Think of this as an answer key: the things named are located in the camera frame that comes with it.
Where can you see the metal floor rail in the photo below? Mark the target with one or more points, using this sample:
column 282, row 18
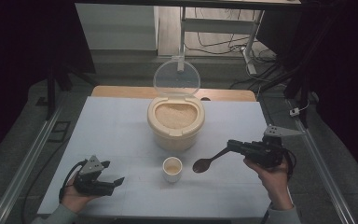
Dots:
column 320, row 165
column 28, row 165

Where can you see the brown wooden spoon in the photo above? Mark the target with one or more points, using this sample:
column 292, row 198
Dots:
column 201, row 165

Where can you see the white desk frame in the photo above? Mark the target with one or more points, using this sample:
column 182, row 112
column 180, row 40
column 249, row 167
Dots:
column 217, row 25

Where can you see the white cup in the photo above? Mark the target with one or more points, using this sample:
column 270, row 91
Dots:
column 172, row 177

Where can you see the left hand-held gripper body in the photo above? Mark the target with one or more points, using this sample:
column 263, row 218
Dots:
column 90, row 168

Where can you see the small white adapter box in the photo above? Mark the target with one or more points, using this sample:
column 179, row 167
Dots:
column 294, row 112

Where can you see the person's left hand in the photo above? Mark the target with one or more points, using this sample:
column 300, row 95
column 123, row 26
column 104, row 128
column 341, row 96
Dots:
column 74, row 200

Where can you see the uncooked rice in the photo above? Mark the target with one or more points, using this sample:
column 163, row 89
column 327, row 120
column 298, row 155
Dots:
column 175, row 115

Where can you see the clear round container lid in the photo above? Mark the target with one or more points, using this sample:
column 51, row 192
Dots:
column 176, row 77

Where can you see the beige rice container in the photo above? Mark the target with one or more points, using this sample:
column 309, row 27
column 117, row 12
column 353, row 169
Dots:
column 175, row 141

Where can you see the white panel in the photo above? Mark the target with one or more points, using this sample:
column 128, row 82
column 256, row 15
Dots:
column 115, row 28

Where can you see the small rice portion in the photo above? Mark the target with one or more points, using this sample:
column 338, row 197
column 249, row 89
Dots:
column 172, row 169

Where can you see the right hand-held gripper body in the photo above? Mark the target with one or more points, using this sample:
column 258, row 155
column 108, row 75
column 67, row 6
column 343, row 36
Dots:
column 267, row 154

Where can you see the black stand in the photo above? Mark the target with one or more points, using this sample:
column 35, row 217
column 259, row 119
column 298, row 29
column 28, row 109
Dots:
column 51, row 93
column 304, row 93

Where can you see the person's right hand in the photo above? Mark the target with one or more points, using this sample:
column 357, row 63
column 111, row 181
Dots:
column 276, row 186

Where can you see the white table mat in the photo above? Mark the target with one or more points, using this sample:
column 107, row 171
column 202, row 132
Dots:
column 112, row 130

